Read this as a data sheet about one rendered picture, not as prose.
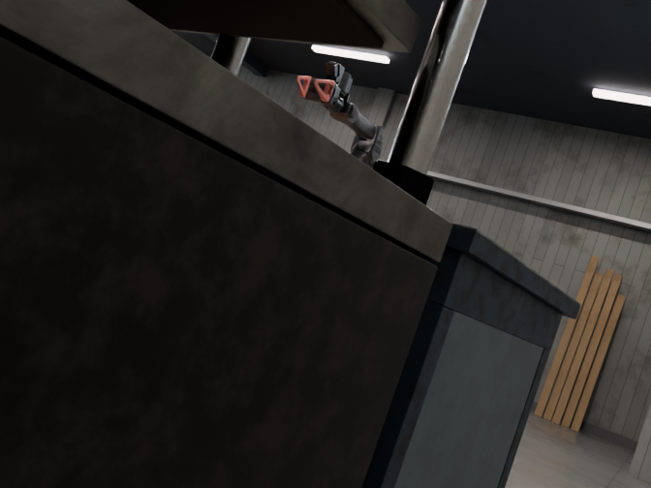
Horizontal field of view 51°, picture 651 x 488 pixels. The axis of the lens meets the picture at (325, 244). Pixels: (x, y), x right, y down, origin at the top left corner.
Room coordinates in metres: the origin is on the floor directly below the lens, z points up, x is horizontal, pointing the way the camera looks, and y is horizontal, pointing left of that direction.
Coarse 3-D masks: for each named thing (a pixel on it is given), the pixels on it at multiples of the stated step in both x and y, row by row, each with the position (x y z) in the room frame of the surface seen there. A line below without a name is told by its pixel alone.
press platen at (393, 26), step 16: (352, 0) 0.84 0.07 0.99; (368, 0) 0.84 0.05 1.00; (384, 0) 0.86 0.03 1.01; (400, 0) 0.89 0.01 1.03; (368, 16) 0.87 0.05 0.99; (384, 16) 0.87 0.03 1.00; (400, 16) 0.90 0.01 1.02; (416, 16) 0.93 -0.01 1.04; (192, 32) 1.21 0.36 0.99; (384, 32) 0.90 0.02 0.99; (400, 32) 0.91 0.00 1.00; (416, 32) 0.94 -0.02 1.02; (368, 48) 0.99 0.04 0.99; (384, 48) 0.96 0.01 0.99; (400, 48) 0.94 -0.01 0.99
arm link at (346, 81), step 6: (342, 78) 2.12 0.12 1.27; (348, 78) 2.13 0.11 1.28; (342, 84) 2.13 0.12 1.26; (348, 84) 2.15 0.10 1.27; (342, 90) 2.13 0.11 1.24; (348, 90) 2.18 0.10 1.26; (348, 96) 2.17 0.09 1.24; (342, 108) 2.18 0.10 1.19; (348, 108) 2.16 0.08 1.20; (354, 108) 2.18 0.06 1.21; (348, 114) 2.18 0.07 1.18; (354, 114) 2.19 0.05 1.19
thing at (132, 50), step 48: (0, 0) 0.41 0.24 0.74; (48, 0) 0.43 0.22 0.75; (96, 0) 0.46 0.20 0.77; (48, 48) 0.44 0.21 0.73; (96, 48) 0.47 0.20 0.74; (144, 48) 0.50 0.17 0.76; (192, 48) 0.53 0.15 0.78; (144, 96) 0.51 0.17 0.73; (192, 96) 0.54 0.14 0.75; (240, 96) 0.58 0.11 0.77; (240, 144) 0.60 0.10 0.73; (288, 144) 0.65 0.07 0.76; (336, 144) 0.71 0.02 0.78; (336, 192) 0.73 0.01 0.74; (384, 192) 0.80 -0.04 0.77; (432, 240) 0.93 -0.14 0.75
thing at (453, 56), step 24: (456, 0) 0.93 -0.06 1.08; (480, 0) 0.94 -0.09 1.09; (456, 24) 0.93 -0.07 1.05; (432, 48) 0.94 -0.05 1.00; (456, 48) 0.93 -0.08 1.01; (432, 72) 0.93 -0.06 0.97; (456, 72) 0.94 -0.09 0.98; (432, 96) 0.93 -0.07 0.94; (408, 120) 0.94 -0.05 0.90; (432, 120) 0.93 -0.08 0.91; (408, 144) 0.93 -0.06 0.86; (432, 144) 0.94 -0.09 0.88; (384, 168) 0.93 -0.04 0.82; (408, 168) 0.91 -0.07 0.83; (408, 192) 0.92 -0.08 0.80
